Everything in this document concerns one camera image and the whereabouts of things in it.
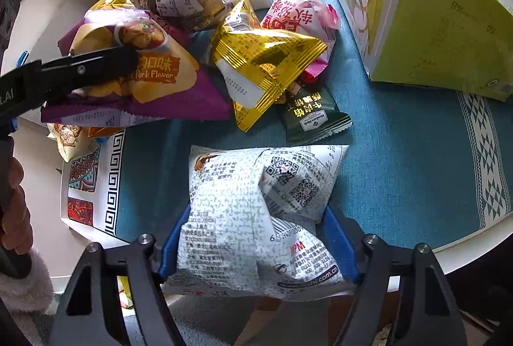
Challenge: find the person's left hand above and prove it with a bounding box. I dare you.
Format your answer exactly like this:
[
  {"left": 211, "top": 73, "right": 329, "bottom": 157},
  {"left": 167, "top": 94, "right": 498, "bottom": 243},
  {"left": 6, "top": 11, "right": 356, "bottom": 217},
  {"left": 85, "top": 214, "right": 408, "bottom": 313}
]
[{"left": 11, "top": 161, "right": 35, "bottom": 254}]

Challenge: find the gold foil snack bag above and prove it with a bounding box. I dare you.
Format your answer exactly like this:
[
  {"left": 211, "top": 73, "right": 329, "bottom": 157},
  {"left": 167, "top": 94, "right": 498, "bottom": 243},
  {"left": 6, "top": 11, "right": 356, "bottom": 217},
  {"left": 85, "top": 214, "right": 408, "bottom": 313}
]
[{"left": 210, "top": 0, "right": 328, "bottom": 132}]

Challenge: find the person's left forearm white sleeve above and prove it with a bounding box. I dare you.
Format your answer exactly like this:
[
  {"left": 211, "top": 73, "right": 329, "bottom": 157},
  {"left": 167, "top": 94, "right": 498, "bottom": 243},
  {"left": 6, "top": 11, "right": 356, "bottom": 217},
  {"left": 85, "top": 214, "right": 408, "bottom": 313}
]
[{"left": 0, "top": 250, "right": 55, "bottom": 316}]

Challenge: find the green cardboard box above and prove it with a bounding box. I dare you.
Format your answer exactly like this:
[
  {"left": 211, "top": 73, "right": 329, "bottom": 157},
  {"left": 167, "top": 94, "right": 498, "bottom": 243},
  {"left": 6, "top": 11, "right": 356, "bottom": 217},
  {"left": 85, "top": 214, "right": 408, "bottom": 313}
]
[{"left": 313, "top": 0, "right": 513, "bottom": 102}]

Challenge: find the purple and yellow snack bag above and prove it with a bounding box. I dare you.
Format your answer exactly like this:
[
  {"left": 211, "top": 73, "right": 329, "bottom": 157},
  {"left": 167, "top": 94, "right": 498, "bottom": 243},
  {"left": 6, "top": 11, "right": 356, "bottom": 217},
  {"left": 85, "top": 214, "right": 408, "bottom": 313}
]
[{"left": 40, "top": 7, "right": 233, "bottom": 128}]

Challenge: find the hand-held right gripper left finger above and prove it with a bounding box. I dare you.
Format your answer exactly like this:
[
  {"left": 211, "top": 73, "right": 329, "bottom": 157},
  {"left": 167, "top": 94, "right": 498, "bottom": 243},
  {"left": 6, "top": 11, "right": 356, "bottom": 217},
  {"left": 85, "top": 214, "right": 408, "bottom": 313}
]
[{"left": 48, "top": 206, "right": 191, "bottom": 346}]

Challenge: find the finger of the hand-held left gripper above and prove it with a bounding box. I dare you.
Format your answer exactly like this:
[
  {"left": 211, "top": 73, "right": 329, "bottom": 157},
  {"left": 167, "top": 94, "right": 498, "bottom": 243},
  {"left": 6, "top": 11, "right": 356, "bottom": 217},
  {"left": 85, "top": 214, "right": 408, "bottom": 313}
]
[{"left": 40, "top": 45, "right": 139, "bottom": 106}]

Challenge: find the blue patterned tablecloth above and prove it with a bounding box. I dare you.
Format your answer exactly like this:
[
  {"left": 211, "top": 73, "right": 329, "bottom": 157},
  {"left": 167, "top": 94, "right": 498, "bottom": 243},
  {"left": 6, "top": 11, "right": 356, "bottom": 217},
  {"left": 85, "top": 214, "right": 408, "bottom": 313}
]
[{"left": 60, "top": 0, "right": 513, "bottom": 252}]

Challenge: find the pink snack bag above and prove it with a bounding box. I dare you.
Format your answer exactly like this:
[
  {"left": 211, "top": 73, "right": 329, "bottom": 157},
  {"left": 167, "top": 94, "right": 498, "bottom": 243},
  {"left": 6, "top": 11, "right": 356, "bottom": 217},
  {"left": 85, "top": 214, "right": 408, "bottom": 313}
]
[{"left": 260, "top": 0, "right": 341, "bottom": 77}]

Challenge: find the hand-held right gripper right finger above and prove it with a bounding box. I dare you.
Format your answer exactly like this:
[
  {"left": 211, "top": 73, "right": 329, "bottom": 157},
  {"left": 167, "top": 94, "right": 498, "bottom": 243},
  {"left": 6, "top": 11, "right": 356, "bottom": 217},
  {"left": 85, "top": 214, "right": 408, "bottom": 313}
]
[{"left": 321, "top": 206, "right": 467, "bottom": 346}]

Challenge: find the dark green snack packet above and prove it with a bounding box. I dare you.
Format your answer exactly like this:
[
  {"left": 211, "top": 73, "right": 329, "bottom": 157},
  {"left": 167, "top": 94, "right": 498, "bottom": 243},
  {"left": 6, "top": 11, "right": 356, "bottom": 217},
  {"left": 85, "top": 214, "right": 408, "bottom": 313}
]
[{"left": 276, "top": 83, "right": 353, "bottom": 146}]

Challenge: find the white printed snack bag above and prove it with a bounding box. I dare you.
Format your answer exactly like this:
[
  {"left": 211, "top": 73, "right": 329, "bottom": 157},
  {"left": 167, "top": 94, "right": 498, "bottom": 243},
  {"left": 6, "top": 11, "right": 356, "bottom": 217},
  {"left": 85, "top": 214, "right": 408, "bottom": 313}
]
[{"left": 162, "top": 145, "right": 357, "bottom": 300}]

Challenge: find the pale yellow snack bag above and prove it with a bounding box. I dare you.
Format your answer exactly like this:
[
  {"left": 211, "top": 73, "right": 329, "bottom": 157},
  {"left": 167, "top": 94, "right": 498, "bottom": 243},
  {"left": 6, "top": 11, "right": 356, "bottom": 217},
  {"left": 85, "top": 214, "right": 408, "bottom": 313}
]
[{"left": 47, "top": 122, "right": 105, "bottom": 163}]

